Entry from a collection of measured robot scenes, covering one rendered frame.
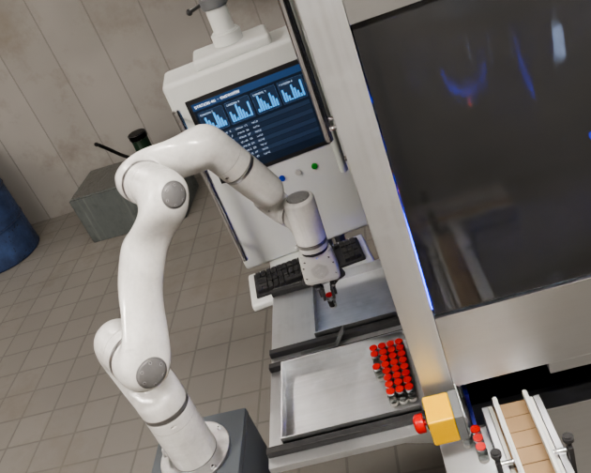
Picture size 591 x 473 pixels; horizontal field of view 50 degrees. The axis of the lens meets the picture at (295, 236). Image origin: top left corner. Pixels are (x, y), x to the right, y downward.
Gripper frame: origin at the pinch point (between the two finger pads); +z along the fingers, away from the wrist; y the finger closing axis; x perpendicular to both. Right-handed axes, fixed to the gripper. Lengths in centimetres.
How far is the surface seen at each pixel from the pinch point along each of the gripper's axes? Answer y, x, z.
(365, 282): 10.1, 13.6, 9.9
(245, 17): -41, 340, -8
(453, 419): 24, -57, -5
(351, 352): 3.0, -15.7, 9.9
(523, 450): 36, -60, 4
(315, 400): -7.8, -28.9, 11.0
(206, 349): -87, 111, 103
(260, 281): -26.9, 37.6, 17.0
